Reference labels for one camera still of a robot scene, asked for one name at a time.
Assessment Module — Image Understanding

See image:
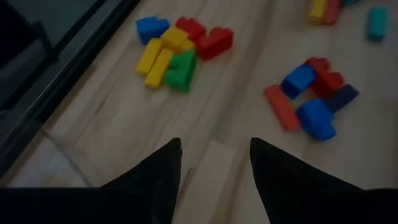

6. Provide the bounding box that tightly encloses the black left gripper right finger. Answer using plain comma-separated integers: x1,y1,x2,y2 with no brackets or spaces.
249,137,365,224

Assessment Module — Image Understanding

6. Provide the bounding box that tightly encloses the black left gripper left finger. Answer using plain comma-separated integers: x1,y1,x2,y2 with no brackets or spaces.
99,138,183,224

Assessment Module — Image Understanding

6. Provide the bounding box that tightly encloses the blue stud block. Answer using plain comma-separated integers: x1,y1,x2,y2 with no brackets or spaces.
135,16,171,45
295,98,337,142
280,64,317,100

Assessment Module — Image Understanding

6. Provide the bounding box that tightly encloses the purple long block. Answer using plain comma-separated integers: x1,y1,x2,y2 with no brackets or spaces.
325,83,360,113

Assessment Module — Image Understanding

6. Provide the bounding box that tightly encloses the green stud block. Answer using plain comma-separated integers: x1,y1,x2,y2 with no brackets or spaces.
164,50,197,93

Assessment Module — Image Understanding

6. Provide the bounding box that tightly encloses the yellow stud block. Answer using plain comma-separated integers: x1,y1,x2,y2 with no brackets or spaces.
160,26,196,53

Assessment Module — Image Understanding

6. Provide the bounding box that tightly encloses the black partition panel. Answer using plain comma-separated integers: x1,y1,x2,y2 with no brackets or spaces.
0,0,57,68

